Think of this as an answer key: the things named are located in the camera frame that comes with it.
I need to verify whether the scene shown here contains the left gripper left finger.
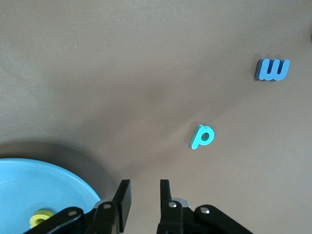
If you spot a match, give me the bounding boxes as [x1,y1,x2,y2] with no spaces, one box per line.
[86,179,132,234]

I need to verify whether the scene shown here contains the yellow foam letter o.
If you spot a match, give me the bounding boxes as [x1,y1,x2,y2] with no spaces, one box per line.
[29,209,54,229]

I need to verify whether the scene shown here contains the blue round plate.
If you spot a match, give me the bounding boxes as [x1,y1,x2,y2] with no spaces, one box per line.
[0,157,101,234]

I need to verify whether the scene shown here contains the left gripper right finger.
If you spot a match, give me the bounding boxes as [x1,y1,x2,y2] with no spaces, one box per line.
[157,179,191,234]

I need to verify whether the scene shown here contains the teal foam letter p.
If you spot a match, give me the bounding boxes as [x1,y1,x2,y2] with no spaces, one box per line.
[189,124,215,150]

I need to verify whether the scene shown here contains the blue foam letter m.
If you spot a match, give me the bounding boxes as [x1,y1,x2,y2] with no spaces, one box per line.
[254,58,291,81]

